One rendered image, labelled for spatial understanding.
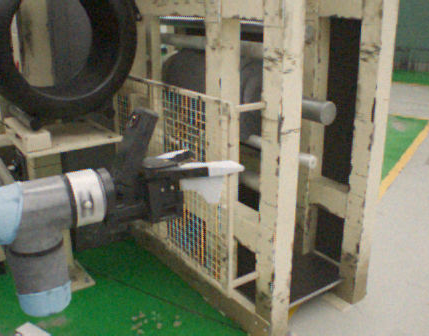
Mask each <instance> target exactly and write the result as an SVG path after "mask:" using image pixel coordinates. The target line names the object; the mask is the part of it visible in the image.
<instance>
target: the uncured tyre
mask: <svg viewBox="0 0 429 336"><path fill-rule="evenodd" d="M22 1H24V0H0V96H2V97H3V98H5V100H7V101H8V102H10V104H12V105H14V106H16V107H17V108H18V109H21V111H23V112H26V113H28V114H31V115H33V116H36V117H41V118H45V119H67V118H76V117H79V116H82V115H84V114H88V113H90V112H92V111H94V110H96V109H98V108H99V107H102V105H104V104H105V103H107V102H108V101H109V100H111V99H112V97H113V96H115V94H116V93H118V90H120V89H121V87H122V85H123V84H124V83H125V80H126V79H127V78H128V76H129V73H130V71H131V70H132V65H133V63H134V60H135V57H136V52H137V38H138V33H137V26H136V19H135V16H134V14H133V9H132V7H131V4H130V3H129V0H78V1H79V2H80V4H81V5H82V6H83V8H84V9H85V12H86V13H87V16H88V18H89V22H90V25H91V35H92V40H91V46H90V50H89V55H88V57H87V58H86V60H85V63H84V64H83V65H82V68H80V69H79V71H77V72H76V74H74V75H73V77H71V78H69V79H67V81H64V82H62V83H60V84H57V85H51V86H39V87H38V86H33V85H31V84H29V83H28V82H27V81H26V79H24V76H22V75H21V73H20V72H19V70H18V68H17V66H16V64H15V61H14V60H13V55H12V53H11V51H12V50H11V47H10V32H11V26H12V21H13V17H14V15H15V14H16V11H17V9H18V8H19V6H20V4H21V3H22Z"/></svg>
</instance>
